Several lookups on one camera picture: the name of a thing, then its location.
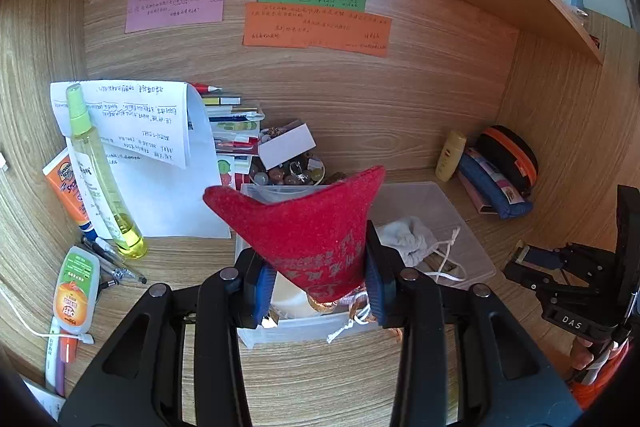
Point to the white handwritten paper sheets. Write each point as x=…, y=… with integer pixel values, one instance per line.
x=160, y=157

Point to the clear plastic storage box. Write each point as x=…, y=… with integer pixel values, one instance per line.
x=450, y=217

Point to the white cloth pouch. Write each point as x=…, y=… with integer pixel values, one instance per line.
x=410, y=239

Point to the white printed paper sheet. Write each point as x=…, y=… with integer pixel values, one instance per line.
x=45, y=402

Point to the stack of stationery packs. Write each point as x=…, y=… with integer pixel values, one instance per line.
x=232, y=127

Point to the yellow-green spray bottle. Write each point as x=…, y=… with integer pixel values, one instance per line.
x=100, y=177

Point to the orange sunscreen tube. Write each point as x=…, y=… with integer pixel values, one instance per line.
x=65, y=192

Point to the white blue box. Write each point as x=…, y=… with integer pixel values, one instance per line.
x=570, y=1

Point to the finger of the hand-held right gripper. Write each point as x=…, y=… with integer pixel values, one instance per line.
x=540, y=259

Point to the green orange label sanitizer bottle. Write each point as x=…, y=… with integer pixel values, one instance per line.
x=75, y=287

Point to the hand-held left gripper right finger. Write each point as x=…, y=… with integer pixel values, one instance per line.
x=376, y=294

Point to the small yellow bottle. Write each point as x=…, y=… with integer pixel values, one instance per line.
x=450, y=154

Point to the white green-print pen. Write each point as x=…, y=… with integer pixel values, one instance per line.
x=52, y=354

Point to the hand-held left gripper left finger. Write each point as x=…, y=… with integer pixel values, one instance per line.
x=261, y=292

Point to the white small box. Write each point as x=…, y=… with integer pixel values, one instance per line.
x=285, y=144

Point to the blue pencil case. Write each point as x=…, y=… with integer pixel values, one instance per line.
x=492, y=189

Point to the person's right hand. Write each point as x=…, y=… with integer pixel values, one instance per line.
x=585, y=357

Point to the red pencil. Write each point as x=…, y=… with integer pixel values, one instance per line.
x=206, y=87

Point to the wooden desk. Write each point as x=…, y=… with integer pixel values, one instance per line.
x=310, y=379

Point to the black case with orange zip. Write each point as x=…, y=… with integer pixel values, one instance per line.
x=510, y=154

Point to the black pen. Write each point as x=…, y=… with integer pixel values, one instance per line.
x=100, y=247
x=112, y=262
x=109, y=283

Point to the orange paper note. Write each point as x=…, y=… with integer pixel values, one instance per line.
x=315, y=29

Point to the white bowl of beads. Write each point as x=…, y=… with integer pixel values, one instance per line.
x=292, y=174

